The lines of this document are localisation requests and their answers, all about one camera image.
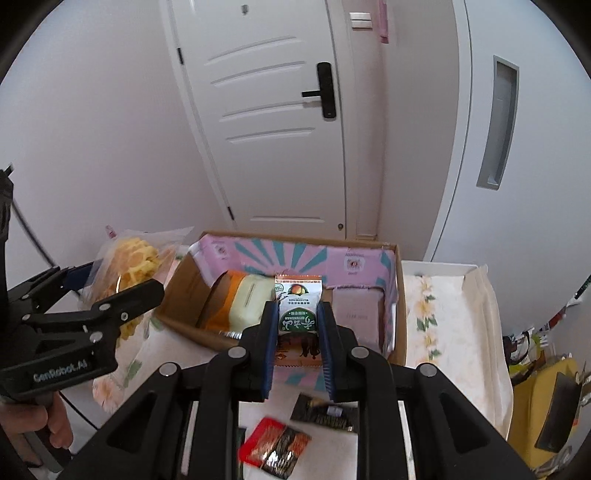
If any white wardrobe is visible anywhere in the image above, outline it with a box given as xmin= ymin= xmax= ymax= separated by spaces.
xmin=424 ymin=0 xmax=591 ymax=278

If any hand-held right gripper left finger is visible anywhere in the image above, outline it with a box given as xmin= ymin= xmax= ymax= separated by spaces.
xmin=58 ymin=300 xmax=281 ymax=480

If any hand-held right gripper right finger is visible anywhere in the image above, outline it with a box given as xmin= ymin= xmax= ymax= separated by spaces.
xmin=316 ymin=301 xmax=539 ymax=480

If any black door lock handle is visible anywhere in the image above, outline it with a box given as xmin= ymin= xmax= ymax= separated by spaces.
xmin=301 ymin=62 xmax=337 ymax=121

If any pile of mixed packages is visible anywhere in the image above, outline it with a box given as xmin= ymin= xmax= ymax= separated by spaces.
xmin=502 ymin=318 xmax=573 ymax=384

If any person's left hand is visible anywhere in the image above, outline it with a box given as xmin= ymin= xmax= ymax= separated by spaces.
xmin=0 ymin=396 xmax=73 ymax=452

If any pink hanging cable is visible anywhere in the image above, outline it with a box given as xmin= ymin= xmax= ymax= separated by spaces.
xmin=378 ymin=0 xmax=392 ymax=44

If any floral table cover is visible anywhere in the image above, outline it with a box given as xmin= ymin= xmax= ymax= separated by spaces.
xmin=91 ymin=258 xmax=516 ymax=480

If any clear bag of yellow waffles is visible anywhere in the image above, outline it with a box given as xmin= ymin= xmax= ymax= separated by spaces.
xmin=78 ymin=225 xmax=195 ymax=343

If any white green orange snack packet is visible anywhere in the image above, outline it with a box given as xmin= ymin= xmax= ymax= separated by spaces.
xmin=275 ymin=274 xmax=323 ymax=367

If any white translucent packet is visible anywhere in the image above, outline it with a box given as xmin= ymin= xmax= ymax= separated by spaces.
xmin=331 ymin=285 xmax=385 ymax=357

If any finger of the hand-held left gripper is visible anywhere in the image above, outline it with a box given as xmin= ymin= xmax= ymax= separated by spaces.
xmin=6 ymin=260 xmax=105 ymax=315
xmin=22 ymin=278 xmax=166 ymax=346

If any red black snack packet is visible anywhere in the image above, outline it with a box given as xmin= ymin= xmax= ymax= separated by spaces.
xmin=239 ymin=416 xmax=313 ymax=476

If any white door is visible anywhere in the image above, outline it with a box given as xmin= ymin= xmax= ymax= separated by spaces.
xmin=159 ymin=0 xmax=385 ymax=239

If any cardboard box with pink lining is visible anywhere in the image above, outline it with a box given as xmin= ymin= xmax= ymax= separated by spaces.
xmin=154 ymin=230 xmax=408 ymax=394

